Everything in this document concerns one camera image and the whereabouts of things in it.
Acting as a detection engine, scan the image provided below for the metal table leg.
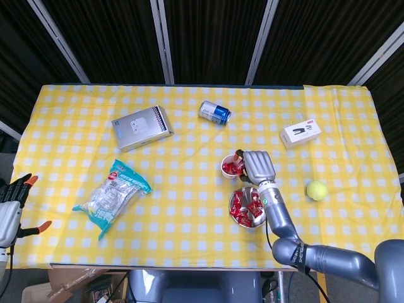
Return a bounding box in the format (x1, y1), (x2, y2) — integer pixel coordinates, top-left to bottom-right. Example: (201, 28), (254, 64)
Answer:
(276, 271), (288, 303)

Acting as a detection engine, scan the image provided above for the yellow tennis ball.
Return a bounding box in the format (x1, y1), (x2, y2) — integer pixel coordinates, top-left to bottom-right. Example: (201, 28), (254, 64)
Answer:
(306, 179), (329, 201)

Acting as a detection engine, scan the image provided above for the black printed arm strap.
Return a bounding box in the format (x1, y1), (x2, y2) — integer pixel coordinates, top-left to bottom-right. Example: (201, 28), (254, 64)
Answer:
(292, 241), (312, 274)

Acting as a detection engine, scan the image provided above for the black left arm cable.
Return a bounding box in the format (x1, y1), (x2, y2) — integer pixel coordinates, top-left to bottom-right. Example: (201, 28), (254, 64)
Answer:
(3, 244), (15, 303)

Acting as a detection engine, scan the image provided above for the blue beverage can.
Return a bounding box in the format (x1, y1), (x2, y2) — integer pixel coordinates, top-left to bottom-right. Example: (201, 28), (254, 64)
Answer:
(198, 100), (232, 126)

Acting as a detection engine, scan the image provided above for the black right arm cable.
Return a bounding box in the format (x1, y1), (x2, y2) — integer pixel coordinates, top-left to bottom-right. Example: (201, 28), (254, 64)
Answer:
(263, 217), (329, 303)

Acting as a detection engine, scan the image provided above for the yellow checkered tablecloth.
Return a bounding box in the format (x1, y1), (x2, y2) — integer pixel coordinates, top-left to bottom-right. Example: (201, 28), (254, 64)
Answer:
(11, 83), (403, 269)

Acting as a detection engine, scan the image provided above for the white stapler box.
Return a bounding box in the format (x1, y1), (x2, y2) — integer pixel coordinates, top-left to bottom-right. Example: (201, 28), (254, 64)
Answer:
(279, 118), (323, 150)

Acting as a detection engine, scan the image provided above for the brown cardboard box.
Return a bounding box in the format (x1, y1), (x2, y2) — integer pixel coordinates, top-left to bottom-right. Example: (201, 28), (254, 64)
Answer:
(21, 267), (127, 303)

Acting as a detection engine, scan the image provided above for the white partition post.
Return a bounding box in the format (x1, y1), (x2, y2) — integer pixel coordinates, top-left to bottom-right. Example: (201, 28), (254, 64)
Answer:
(245, 0), (280, 85)
(150, 0), (175, 85)
(348, 23), (404, 86)
(0, 119), (23, 142)
(27, 0), (92, 84)

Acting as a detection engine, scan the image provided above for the teal snack bag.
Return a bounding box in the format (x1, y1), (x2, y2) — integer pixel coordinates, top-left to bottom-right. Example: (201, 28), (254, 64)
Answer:
(71, 158), (153, 241)

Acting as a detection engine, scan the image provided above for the white paper cup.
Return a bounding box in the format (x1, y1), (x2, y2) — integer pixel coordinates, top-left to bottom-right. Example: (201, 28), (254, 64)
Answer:
(220, 154), (246, 180)

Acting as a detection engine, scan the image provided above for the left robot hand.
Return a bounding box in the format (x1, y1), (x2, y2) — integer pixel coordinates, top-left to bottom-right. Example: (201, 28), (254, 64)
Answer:
(0, 173), (53, 249)

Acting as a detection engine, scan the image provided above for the metal bowl of red candies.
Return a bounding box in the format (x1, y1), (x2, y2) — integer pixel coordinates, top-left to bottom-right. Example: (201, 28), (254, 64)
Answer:
(229, 186), (268, 229)

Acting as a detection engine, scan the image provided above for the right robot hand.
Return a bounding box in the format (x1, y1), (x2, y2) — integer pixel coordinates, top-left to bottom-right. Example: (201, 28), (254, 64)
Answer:
(235, 150), (278, 186)

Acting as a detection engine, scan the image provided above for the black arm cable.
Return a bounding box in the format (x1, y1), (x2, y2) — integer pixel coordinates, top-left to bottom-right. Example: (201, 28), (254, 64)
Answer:
(263, 217), (329, 303)
(3, 244), (15, 303)

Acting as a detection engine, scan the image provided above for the silver earbuds box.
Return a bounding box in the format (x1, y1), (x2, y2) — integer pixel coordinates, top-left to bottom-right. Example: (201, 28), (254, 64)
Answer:
(111, 105), (175, 153)

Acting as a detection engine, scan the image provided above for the grey robot torso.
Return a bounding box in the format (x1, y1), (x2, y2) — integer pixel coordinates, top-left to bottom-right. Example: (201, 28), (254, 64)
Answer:
(127, 269), (263, 303)

